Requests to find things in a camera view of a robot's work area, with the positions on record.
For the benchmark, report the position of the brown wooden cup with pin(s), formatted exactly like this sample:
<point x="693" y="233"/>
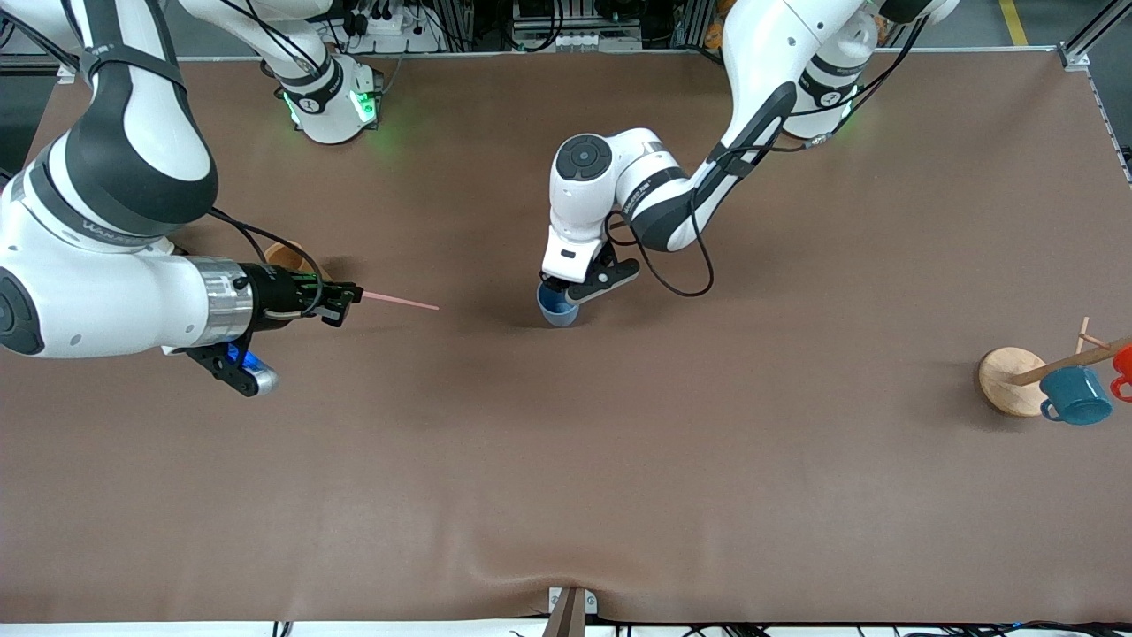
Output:
<point x="285" y="257"/>

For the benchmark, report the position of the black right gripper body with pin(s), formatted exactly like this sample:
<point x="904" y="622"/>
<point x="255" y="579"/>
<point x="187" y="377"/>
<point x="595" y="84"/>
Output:
<point x="276" y="297"/>

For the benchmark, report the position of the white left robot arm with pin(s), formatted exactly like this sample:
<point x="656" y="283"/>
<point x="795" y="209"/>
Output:
<point x="761" y="80"/>

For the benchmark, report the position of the red enamel mug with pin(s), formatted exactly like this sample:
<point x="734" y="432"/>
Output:
<point x="1124" y="372"/>

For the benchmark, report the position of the white power strip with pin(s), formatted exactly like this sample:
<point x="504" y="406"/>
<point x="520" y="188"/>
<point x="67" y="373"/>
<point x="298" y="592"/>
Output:
<point x="398" y="26"/>

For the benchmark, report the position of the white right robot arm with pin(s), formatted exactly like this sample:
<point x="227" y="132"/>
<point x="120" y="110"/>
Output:
<point x="133" y="159"/>

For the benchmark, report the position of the wooden mug tree stand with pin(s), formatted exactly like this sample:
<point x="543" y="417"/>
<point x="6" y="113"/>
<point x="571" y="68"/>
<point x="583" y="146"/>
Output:
<point x="1013" y="380"/>

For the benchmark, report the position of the blue enamel mug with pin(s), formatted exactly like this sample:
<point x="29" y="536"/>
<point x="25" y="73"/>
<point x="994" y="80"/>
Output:
<point x="1077" y="395"/>

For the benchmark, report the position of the aluminium frame post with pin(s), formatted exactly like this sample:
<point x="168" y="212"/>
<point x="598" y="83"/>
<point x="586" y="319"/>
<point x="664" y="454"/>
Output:
<point x="1092" y="35"/>

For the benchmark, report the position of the small blue plastic cup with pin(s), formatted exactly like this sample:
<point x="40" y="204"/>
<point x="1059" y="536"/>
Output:
<point x="557" y="311"/>

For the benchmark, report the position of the pink straw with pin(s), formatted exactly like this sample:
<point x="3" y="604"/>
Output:
<point x="402" y="302"/>

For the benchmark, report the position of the metal table clamp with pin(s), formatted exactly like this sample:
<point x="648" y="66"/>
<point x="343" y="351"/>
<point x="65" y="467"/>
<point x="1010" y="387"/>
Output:
<point x="570" y="610"/>

